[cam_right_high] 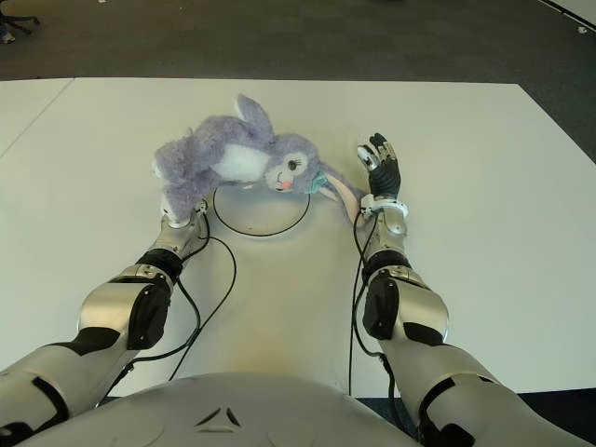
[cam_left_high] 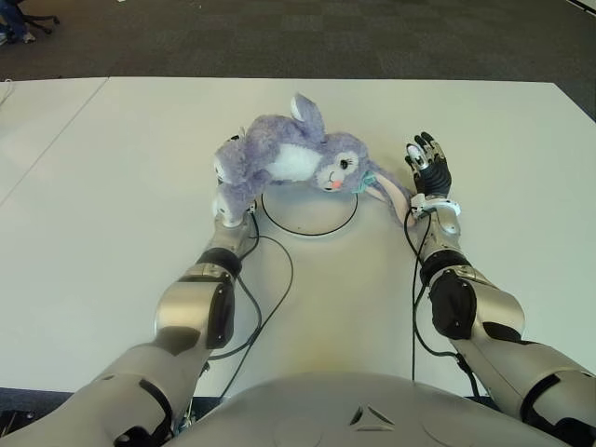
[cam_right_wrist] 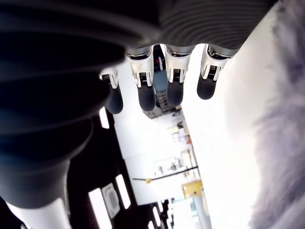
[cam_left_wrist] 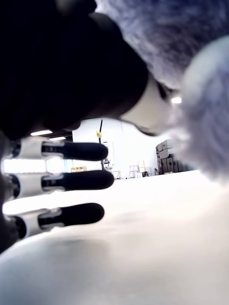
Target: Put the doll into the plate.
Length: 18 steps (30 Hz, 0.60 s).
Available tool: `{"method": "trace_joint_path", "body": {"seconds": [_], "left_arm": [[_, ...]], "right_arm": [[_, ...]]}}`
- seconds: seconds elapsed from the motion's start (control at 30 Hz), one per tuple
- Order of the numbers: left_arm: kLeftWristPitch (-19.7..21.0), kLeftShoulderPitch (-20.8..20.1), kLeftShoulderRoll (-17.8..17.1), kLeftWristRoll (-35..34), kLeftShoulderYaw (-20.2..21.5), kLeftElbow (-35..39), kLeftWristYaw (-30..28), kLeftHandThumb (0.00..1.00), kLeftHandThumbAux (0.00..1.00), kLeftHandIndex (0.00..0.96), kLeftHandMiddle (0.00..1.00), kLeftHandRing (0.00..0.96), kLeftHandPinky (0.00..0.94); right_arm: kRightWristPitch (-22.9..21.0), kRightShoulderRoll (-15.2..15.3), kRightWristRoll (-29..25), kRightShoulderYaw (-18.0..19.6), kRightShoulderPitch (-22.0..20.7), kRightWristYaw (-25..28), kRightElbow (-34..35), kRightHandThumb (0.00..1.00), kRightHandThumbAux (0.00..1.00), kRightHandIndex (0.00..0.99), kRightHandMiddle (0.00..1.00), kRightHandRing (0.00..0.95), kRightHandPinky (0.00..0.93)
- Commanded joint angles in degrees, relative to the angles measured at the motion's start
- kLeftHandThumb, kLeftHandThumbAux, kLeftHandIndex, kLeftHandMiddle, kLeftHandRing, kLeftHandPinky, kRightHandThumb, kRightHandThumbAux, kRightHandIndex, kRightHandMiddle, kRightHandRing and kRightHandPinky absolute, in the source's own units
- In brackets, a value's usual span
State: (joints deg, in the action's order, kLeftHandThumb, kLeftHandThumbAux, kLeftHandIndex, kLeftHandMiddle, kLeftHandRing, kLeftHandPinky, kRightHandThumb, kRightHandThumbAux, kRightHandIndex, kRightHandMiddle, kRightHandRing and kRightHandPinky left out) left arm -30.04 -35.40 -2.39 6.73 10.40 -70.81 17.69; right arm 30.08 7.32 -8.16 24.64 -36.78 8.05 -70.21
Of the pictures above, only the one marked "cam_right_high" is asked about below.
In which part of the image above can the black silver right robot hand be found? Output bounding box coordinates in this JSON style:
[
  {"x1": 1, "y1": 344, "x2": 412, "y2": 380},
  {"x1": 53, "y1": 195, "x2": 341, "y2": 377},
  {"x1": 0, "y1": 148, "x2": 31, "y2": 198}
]
[{"x1": 356, "y1": 132, "x2": 404, "y2": 200}]

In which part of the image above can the purple plush bunny doll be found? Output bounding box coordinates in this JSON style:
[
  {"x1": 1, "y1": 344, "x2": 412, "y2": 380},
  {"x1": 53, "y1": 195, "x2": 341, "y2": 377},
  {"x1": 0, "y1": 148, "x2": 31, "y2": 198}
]
[{"x1": 152, "y1": 93, "x2": 369, "y2": 227}]

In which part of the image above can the white plate with black rim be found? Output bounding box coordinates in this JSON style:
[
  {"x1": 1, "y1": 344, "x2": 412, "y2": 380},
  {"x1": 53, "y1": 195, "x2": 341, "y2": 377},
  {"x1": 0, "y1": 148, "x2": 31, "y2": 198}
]
[{"x1": 212, "y1": 183, "x2": 311, "y2": 237}]

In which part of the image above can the white desk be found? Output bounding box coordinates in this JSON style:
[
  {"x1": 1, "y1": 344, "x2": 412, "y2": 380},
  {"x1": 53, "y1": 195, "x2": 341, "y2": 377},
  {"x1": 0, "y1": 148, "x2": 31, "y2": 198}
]
[{"x1": 542, "y1": 0, "x2": 596, "y2": 22}]

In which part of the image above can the grey robot torso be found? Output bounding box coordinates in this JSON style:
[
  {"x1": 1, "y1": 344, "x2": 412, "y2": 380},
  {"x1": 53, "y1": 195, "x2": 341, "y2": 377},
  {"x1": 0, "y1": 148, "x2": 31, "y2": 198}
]
[{"x1": 60, "y1": 372, "x2": 420, "y2": 447}]

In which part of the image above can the black office chair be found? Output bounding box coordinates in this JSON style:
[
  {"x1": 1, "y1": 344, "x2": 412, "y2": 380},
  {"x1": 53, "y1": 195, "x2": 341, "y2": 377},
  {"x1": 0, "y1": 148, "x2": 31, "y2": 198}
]
[{"x1": 0, "y1": 13, "x2": 41, "y2": 36}]

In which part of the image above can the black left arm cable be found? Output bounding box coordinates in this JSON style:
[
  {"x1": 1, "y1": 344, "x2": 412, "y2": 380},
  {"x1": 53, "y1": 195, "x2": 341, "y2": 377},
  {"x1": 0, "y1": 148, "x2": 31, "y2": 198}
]
[{"x1": 92, "y1": 209, "x2": 238, "y2": 406}]

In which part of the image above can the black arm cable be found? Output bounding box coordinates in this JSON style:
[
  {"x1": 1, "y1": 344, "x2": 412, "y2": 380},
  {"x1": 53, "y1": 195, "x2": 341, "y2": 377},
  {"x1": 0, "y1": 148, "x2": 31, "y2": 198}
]
[
  {"x1": 346, "y1": 211, "x2": 401, "y2": 420},
  {"x1": 92, "y1": 209, "x2": 238, "y2": 406}
]

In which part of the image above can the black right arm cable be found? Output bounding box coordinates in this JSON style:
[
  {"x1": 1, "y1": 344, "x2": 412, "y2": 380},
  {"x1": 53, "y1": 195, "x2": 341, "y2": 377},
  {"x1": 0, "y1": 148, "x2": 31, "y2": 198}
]
[{"x1": 346, "y1": 211, "x2": 401, "y2": 420}]

